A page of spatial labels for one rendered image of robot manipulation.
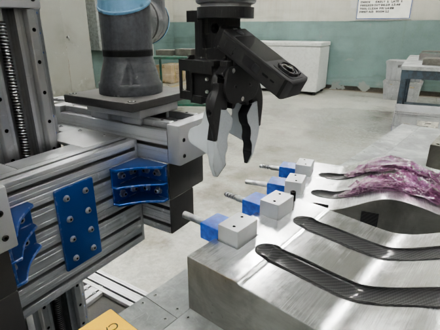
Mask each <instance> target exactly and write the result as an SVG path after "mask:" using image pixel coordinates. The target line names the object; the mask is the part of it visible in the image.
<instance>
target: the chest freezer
mask: <svg viewBox="0 0 440 330"><path fill-rule="evenodd" d="M262 42H263V43H264V44H266V45H267V46H268V47H270V48H271V49H272V50H273V51H274V52H276V53H277V54H279V55H280V56H281V57H282V58H284V59H285V60H287V61H288V62H289V63H291V64H292V65H294V66H295V67H297V68H298V69H299V70H300V71H301V72H302V73H303V74H305V75H306V76H307V77H308V80H307V82H306V83H305V85H304V86H303V88H302V90H301V91H302V92H311V93H312V96H315V92H318V91H319V90H320V91H323V88H325V85H326V78H327V66H328V59H329V46H328V45H331V42H330V41H262Z"/></svg>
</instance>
